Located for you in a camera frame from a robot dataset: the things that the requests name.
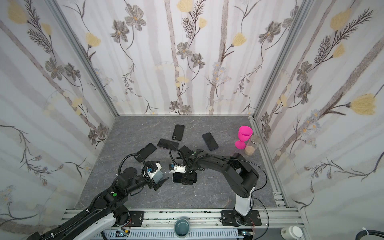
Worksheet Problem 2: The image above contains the blue-edged phone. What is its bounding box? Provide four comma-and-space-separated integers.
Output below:
173, 172, 197, 184
202, 133, 219, 151

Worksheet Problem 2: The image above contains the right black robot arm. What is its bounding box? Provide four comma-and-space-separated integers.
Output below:
168, 144, 260, 227

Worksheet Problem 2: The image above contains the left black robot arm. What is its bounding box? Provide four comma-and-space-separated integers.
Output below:
28, 154, 168, 240

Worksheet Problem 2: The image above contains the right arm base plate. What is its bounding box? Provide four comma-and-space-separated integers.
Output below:
220, 210, 262, 227

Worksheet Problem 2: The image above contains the blue-edged phone front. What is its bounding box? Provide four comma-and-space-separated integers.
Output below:
173, 172, 197, 184

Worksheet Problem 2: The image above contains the aluminium front rail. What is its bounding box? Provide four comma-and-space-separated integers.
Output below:
56, 208, 304, 230

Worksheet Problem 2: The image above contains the teal round cup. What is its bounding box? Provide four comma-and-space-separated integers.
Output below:
174, 218, 191, 238

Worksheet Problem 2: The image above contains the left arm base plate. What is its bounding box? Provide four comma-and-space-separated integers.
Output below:
121, 211, 145, 227

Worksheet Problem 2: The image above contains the pink plastic goblet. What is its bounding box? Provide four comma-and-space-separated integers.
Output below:
235, 126, 253, 150

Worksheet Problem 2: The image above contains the black phone case left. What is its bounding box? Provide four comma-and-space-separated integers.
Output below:
137, 143, 157, 160

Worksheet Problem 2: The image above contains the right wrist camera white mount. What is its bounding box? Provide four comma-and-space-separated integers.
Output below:
169, 164, 186, 174

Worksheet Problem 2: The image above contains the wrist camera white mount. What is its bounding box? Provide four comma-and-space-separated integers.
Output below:
169, 164, 186, 174
145, 161, 162, 179

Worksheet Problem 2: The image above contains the purple-edged phone centre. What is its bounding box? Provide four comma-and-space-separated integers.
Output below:
157, 139, 179, 151

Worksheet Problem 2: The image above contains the white slotted cable duct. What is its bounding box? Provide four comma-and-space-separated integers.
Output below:
104, 229, 244, 240

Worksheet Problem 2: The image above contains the black case upper centre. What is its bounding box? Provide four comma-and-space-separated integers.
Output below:
172, 124, 185, 141

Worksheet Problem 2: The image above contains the white bottle bottom right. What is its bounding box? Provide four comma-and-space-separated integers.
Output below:
281, 226, 303, 240

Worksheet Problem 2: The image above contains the blue-edged phone upper right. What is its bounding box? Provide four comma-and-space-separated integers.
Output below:
202, 133, 219, 151

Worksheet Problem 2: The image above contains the clear jar with cork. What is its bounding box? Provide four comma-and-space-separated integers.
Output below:
244, 135, 262, 156

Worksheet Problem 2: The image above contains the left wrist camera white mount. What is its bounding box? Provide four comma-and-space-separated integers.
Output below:
145, 161, 162, 179

